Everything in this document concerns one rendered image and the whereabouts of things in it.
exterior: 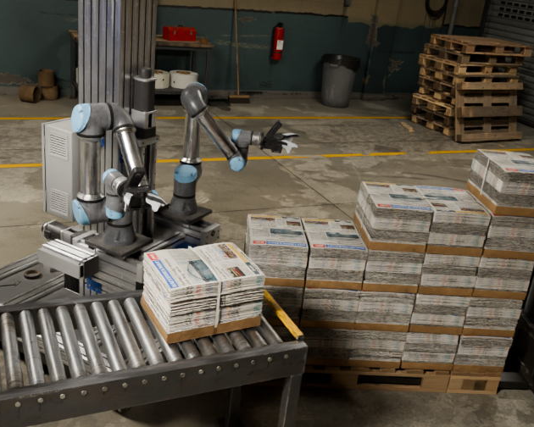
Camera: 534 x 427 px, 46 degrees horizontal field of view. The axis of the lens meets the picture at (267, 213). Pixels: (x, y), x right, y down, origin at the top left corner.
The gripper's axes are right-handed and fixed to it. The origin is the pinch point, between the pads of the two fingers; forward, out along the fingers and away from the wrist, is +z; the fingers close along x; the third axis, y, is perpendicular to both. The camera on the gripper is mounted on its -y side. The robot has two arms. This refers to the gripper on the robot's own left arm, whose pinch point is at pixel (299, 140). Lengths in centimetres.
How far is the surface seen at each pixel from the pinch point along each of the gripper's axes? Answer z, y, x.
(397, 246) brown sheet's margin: 54, 32, 40
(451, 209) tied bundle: 78, 14, 30
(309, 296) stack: 15, 61, 50
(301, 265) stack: 8, 45, 49
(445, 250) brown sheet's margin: 78, 33, 37
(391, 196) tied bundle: 49, 15, 21
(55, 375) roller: -70, 22, 162
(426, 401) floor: 86, 117, 55
